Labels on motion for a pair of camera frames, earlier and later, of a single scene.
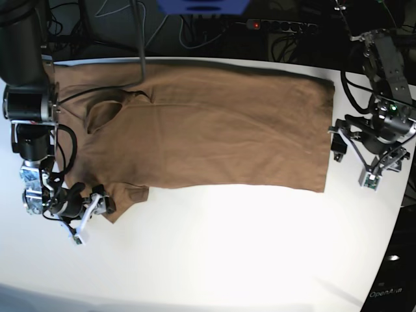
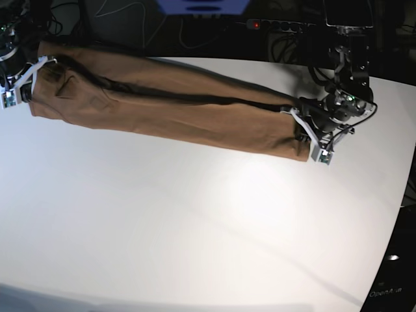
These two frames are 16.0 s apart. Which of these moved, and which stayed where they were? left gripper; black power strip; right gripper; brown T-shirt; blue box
Moved: brown T-shirt; left gripper; right gripper
Stayed: blue box; black power strip
